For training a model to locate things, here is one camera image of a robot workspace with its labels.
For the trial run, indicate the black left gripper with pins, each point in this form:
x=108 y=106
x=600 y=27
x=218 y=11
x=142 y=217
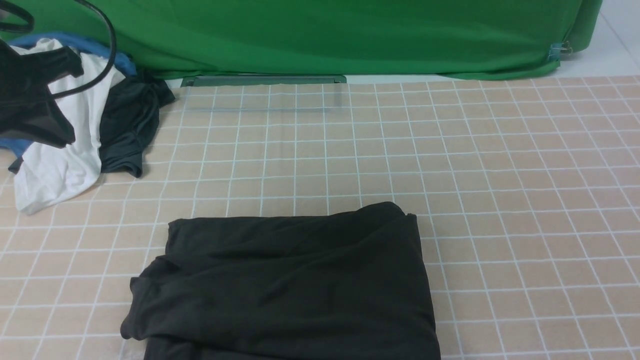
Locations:
x=28 y=109

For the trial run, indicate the dark gray long-sleeve shirt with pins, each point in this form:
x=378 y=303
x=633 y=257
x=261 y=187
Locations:
x=346 y=286

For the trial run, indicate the white shirt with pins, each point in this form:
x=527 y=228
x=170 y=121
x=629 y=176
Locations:
x=49 y=175

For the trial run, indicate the blue garment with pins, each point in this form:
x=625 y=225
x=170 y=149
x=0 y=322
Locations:
x=83 y=44

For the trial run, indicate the dark gray crumpled garment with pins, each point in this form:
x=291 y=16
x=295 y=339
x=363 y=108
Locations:
x=129 y=123

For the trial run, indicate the green backdrop cloth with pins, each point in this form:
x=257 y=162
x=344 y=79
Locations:
x=486 y=40

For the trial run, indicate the binder clip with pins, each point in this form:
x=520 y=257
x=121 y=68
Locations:
x=559 y=51

